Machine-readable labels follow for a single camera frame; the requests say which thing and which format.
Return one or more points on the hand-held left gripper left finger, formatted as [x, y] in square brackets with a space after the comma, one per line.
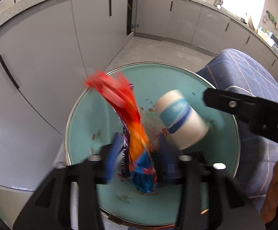
[112, 158]

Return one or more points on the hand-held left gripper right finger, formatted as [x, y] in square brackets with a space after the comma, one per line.
[166, 160]

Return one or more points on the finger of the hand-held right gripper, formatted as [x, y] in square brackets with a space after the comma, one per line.
[225, 101]

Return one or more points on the black mesh scrap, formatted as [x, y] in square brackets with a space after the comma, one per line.
[158, 166]

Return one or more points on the pinkish clear plastic bag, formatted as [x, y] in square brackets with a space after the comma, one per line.
[153, 127]

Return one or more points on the white and blue paper cup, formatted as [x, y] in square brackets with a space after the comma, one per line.
[180, 119]

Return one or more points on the red and blue snack wrapper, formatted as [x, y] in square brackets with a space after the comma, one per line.
[131, 115]

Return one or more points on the teal metal trash bin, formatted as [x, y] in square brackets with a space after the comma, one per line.
[153, 81]

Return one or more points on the person's right hand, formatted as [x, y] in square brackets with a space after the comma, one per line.
[272, 186]

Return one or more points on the blue plaid tablecloth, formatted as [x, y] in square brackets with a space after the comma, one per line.
[249, 71]

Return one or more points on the light blue storage box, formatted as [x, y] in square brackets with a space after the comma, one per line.
[275, 39]

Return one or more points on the metal utensil rack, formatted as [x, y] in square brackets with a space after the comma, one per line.
[219, 1]

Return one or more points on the grey kitchen counter cabinets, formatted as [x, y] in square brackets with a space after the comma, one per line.
[45, 52]

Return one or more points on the wall hooks with cloths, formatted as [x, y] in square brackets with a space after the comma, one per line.
[274, 19]

